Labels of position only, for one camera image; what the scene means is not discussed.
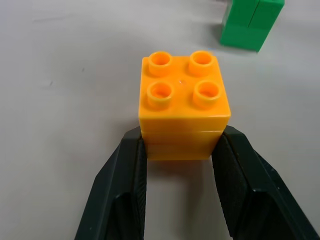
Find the green building block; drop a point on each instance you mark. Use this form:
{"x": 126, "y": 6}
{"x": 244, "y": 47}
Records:
{"x": 246, "y": 27}

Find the yellow building block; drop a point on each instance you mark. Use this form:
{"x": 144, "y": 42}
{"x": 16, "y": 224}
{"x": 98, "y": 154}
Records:
{"x": 183, "y": 120}

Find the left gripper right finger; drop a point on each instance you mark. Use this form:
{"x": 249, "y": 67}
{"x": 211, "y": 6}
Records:
{"x": 250, "y": 195}

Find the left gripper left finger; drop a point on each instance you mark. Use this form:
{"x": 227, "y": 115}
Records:
{"x": 117, "y": 195}

